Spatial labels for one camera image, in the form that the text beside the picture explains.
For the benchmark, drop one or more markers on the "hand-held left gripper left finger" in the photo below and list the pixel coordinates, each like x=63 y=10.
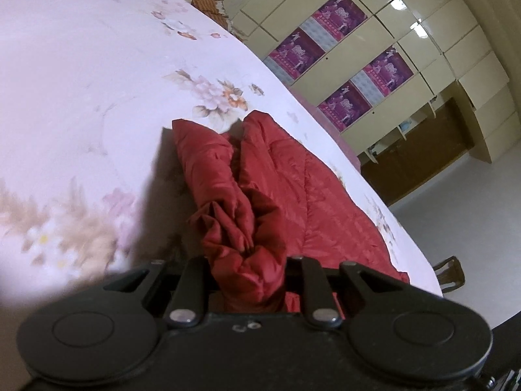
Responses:
x=191 y=289

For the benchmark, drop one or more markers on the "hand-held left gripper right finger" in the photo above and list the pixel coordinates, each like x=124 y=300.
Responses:
x=315 y=289

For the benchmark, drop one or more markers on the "red puffer jacket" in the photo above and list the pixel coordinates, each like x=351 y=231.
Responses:
x=281 y=211

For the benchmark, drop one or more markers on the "wooden chair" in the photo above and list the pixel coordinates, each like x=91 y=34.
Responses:
x=449 y=275

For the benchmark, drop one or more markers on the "pink checked blanket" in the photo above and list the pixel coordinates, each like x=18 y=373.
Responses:
x=329 y=130

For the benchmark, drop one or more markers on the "brown wooden door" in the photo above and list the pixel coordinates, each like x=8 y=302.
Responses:
x=423 y=150

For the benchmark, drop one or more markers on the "cream open shelf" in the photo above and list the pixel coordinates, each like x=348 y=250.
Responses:
x=401 y=128

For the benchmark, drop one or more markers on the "orange woven basket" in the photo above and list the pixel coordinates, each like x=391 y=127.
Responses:
x=209 y=6

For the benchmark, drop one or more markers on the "cream wardrobe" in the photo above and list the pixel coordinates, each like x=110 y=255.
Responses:
x=427 y=20

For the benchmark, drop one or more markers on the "purple wall poster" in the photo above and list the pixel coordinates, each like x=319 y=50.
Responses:
x=388 y=67
x=295 y=51
x=340 y=12
x=346 y=106

